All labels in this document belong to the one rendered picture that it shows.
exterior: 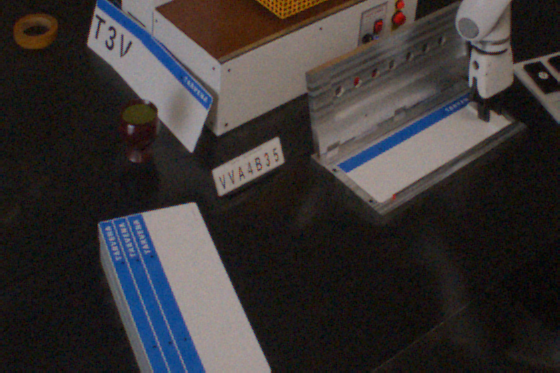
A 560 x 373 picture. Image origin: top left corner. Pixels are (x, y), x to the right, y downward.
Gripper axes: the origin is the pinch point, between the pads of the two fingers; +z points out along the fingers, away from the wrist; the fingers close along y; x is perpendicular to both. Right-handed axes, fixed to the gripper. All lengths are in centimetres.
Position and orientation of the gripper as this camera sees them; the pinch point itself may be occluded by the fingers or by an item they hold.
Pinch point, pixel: (489, 108)
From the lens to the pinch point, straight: 247.3
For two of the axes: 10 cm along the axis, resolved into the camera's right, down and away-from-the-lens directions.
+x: -6.3, -3.9, 6.7
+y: 7.7, -4.0, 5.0
